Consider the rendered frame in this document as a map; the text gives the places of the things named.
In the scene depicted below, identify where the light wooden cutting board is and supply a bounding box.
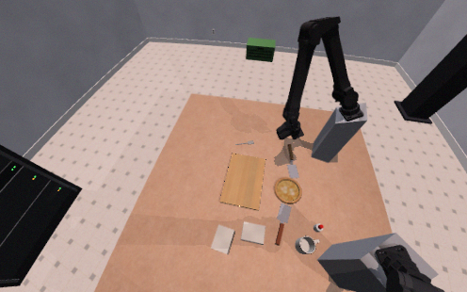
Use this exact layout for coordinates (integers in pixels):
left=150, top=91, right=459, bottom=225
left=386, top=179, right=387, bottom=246
left=219, top=154, right=266, bottom=211

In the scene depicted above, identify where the round cheese pizza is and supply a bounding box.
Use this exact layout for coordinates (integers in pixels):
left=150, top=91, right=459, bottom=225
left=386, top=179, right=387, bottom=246
left=274, top=177, right=302, bottom=204

